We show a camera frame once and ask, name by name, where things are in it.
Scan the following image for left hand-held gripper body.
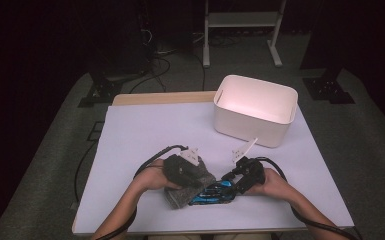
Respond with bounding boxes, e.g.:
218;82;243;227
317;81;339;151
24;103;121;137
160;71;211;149
163;147;202;187

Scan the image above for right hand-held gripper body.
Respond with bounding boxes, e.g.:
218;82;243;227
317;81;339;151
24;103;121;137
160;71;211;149
232;137;266;195

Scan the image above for grey fluffy cloth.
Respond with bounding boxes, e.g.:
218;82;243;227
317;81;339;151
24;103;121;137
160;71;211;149
163;153;217;210

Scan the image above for blue and black toy car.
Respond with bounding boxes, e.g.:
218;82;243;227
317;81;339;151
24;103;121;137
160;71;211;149
188;179;238;207

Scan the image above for white plastic bin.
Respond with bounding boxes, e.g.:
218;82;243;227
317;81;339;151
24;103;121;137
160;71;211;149
213;74;299;149

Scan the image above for person's right hand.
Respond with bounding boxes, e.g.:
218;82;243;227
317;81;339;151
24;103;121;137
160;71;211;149
246;168;301;205

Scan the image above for person's left hand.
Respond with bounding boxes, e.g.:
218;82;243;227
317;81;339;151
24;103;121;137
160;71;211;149
132;158;181;192

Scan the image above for black stand base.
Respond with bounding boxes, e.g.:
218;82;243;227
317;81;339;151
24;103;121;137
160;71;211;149
77;70;125;109
302;67;356;105

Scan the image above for left hand-held gripper cable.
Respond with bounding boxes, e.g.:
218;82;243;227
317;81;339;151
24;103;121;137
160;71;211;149
94;143;190;240

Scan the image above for black floor frame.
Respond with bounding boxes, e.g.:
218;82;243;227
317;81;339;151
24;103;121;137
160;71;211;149
86;121;105;142

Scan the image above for thin black floor cable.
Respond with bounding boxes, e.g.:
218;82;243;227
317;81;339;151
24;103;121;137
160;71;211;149
74;139;99;203

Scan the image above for white metal stand frame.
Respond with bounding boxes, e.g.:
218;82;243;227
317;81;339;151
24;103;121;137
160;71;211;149
202;0;288;69

